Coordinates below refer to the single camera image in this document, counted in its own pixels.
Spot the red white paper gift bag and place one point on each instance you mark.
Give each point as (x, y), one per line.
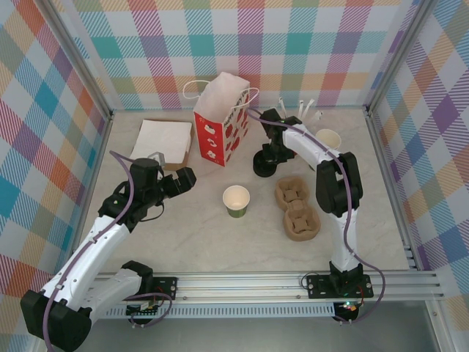
(216, 139)

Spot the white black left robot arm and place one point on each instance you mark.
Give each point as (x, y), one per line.
(96, 256)

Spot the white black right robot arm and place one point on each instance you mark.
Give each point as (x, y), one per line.
(300, 148)

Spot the brown cardboard napkin box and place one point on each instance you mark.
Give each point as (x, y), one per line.
(179, 165)

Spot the white wrapped stir stick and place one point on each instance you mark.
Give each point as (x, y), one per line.
(301, 108)
(309, 109)
(317, 117)
(282, 102)

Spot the white paper napkin stack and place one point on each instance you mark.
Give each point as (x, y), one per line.
(161, 139)

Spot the green left controller board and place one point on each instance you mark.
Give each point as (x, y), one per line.
(143, 309)

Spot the right controller board with lights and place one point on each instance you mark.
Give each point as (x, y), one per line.
(348, 306)

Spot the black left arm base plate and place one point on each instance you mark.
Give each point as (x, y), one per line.
(166, 287)

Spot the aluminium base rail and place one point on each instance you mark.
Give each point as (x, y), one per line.
(238, 286)

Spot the aluminium frame post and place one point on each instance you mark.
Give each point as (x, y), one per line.
(398, 55)
(86, 62)
(436, 326)

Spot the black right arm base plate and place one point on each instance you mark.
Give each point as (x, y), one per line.
(318, 286)

